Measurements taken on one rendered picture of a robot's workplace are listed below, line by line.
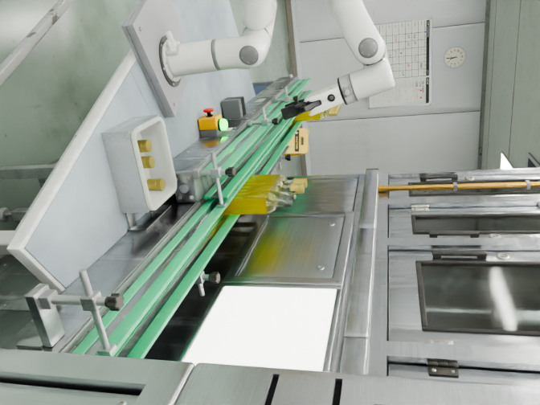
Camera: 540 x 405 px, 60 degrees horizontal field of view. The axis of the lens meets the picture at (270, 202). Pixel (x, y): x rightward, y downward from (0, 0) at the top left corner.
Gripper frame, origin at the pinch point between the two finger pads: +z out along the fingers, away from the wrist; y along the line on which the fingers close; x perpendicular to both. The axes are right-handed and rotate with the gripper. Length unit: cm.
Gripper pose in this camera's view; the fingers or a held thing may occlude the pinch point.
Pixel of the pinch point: (290, 110)
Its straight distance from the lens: 132.3
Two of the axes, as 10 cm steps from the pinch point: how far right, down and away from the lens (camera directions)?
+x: -3.7, -8.8, -2.9
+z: -9.0, 2.7, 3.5
